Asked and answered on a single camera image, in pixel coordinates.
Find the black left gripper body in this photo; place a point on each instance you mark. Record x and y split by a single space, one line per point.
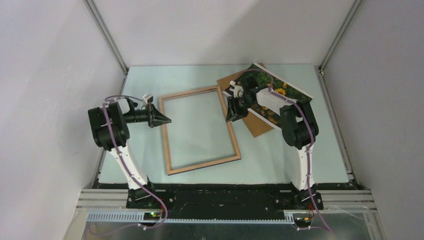
141 116

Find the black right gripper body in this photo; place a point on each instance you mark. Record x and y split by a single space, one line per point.
240 104

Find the wooden picture frame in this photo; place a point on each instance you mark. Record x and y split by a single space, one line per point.
198 132

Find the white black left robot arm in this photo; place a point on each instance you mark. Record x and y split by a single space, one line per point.
110 131

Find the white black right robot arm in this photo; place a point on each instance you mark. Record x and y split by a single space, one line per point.
297 123

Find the brown cardboard backing board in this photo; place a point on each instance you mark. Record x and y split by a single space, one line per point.
255 125

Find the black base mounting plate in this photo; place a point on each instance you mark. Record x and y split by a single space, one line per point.
224 201

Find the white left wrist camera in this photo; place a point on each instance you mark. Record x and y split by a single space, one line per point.
147 99

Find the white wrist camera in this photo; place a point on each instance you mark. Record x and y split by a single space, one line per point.
147 99
237 90

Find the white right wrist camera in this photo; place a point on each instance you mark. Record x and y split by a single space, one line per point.
237 90

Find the grey cable duct strip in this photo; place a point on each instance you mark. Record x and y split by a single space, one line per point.
143 218

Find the aluminium enclosure rail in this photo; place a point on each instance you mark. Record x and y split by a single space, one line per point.
106 34

